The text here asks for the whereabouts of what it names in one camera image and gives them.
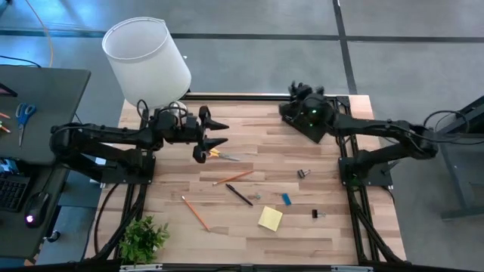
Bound yellow handled scissors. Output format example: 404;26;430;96
206;147;241;162

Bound black aluminium table frame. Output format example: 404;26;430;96
90;93;408;272

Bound black side desk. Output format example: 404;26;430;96
0;64;92;261

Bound black desk cable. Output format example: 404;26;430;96
0;55;42;68

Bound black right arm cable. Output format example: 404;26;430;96
423;109;470;144

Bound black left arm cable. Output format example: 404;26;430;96
135;98;190;122

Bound black mesh desk organizer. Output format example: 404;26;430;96
278;98;341;144

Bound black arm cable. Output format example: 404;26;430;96
423;109;470;144
135;98;190;122

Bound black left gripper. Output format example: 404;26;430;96
177;105;230;165

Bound black floor cable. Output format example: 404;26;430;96
93;183;122;254

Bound blue handled scissors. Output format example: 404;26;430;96
14;102;38;147

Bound black keyboard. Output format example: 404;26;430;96
0;172;31;213

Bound yellow sticky note pad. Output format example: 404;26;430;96
257;205;284;233

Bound green potted plant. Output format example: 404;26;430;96
119;215;170;267

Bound black computer mouse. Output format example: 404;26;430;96
24;191;50;229

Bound silver metal bracket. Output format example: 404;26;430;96
119;264;163;272
330;265;374;272

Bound black metal stand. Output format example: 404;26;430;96
438;94;484;220

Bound white shade silver table lamp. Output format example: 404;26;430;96
101;16;192;114

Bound yellow hanging cable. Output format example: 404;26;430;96
24;0;54;68

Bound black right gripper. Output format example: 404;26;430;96
288;82;336;131

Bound orange pencil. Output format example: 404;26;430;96
212;169;255;187
180;195;211;233

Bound black caster wheel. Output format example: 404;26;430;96
42;230;61;244

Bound thick black pen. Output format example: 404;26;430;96
225;183;254;207

